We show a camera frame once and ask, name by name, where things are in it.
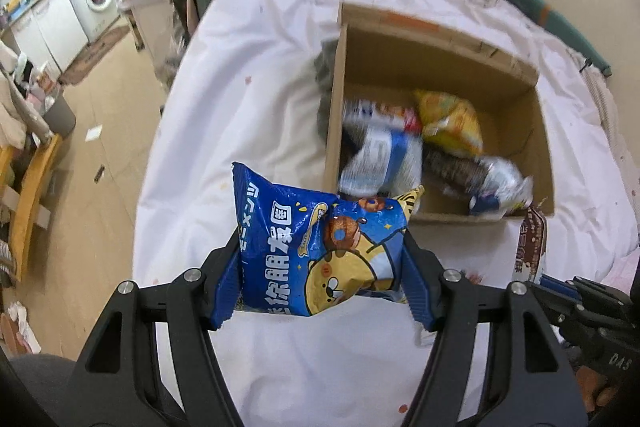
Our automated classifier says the blue cartoon snack packet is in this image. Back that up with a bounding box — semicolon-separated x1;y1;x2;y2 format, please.
231;161;426;333

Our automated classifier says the white printed snack packet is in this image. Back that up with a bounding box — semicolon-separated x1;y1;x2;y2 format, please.
469;156;535;214

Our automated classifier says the dark snack packet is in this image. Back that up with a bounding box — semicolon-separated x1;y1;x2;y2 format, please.
424;146;483;195

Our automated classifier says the person's right hand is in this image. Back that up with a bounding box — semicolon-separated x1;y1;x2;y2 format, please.
582;364;632;414

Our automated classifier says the wooden chair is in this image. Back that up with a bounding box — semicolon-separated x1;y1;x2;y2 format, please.
0;132;65;284

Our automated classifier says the white blue snack packet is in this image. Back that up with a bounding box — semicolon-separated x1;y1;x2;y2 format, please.
339;126;425;198

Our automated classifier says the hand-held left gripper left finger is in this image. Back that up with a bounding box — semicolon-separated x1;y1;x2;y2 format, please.
65;237;246;427

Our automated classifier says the brown floor rug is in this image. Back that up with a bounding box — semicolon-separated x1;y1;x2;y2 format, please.
59;23;135;86

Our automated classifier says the red white snack bar packet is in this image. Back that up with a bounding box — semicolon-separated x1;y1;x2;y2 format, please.
344;98;424;134

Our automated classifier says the brown cardboard box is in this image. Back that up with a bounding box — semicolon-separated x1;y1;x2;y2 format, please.
322;1;557;224

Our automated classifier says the white kitchen cabinet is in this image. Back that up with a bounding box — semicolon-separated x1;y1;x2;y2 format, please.
9;0;92;75

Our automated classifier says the green rolled mat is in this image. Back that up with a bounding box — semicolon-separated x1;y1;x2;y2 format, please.
497;0;613;78

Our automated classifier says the yellow snack bag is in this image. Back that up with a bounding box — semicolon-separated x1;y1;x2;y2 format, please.
414;88;487;158

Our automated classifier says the grey trash bin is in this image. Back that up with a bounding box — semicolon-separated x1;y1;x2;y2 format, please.
44;91;77;138

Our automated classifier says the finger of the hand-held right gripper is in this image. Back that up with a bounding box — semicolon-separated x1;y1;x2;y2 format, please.
542;294;608;340
540;273;638;310

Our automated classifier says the white printed bed sheet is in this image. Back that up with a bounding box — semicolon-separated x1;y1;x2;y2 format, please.
132;0;640;427

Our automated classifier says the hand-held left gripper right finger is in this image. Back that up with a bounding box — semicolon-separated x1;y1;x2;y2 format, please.
400;229;588;427

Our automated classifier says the brown chocolate snack packet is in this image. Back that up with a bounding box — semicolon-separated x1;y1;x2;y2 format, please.
516;206;549;284

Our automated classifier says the beige cloth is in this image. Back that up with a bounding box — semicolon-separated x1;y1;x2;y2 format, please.
0;41;57;148

